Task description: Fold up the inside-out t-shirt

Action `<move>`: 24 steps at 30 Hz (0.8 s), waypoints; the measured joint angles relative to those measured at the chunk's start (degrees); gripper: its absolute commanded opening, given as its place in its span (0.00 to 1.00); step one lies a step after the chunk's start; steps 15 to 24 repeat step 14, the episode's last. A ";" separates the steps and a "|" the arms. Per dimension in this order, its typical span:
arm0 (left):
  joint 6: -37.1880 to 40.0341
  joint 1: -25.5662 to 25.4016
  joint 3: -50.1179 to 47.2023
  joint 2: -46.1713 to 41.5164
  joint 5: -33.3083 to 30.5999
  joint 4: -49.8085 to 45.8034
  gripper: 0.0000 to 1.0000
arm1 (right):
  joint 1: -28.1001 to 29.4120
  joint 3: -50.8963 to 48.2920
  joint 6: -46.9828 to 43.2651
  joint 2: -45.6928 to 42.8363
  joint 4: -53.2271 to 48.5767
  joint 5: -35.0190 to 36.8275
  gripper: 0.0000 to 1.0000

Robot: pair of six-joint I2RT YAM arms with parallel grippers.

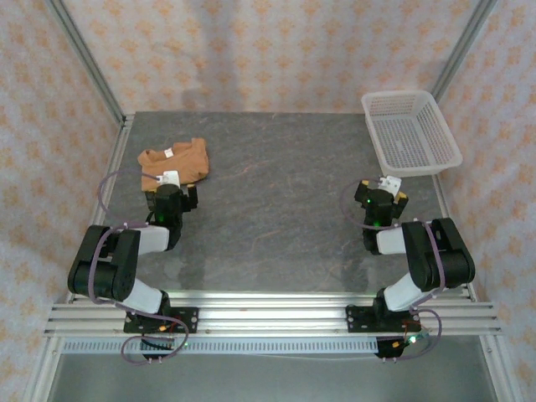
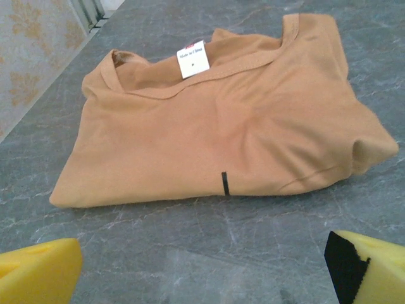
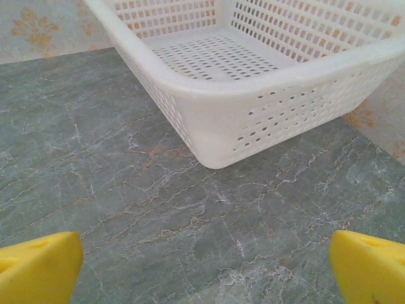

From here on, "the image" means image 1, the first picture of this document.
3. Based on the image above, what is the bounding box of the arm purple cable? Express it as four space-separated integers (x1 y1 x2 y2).
339 178 445 363
90 167 192 368

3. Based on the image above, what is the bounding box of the orange-tan t-shirt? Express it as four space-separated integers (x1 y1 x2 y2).
137 137 210 193

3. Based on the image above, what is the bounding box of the aluminium table side rail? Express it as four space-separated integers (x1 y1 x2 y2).
66 115 135 302
433 173 478 301

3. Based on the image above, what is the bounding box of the white perforated plastic basket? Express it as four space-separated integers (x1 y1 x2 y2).
361 89 464 178

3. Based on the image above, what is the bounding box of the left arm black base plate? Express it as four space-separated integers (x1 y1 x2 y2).
123 307 200 335

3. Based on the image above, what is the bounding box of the aluminium mounting rail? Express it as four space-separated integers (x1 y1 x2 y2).
44 291 503 337

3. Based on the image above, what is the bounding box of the aluminium frame leg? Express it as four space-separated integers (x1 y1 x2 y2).
479 334 517 402
23 334 64 402

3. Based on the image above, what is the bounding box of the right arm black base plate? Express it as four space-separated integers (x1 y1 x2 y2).
346 304 421 335

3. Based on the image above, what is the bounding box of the aluminium frame post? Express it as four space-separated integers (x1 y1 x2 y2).
46 0 127 123
430 0 498 101

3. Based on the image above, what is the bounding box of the small controller board with wires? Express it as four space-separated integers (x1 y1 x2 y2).
140 322 188 351
391 320 432 351

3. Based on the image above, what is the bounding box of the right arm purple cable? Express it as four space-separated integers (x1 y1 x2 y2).
339 178 445 363

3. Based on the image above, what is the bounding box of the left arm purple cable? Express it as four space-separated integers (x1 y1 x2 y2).
90 167 192 368

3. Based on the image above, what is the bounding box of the grey slotted cable duct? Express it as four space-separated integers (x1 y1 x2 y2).
62 338 380 355

